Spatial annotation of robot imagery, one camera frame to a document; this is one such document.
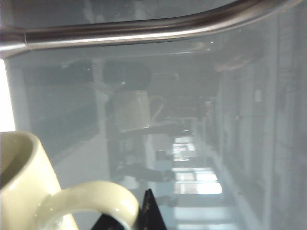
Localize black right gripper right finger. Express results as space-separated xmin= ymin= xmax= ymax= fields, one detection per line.
xmin=140 ymin=188 xmax=168 ymax=230

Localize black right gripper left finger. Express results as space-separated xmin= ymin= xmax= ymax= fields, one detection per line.
xmin=92 ymin=212 xmax=135 ymax=230

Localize pale green ceramic mug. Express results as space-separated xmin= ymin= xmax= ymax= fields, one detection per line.
xmin=0 ymin=131 xmax=141 ymax=230

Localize dark steel gooseneck faucet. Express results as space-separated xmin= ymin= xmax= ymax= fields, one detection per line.
xmin=0 ymin=0 xmax=307 ymax=59

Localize white counter upstand ledge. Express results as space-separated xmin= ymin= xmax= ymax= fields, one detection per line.
xmin=0 ymin=58 xmax=15 ymax=133

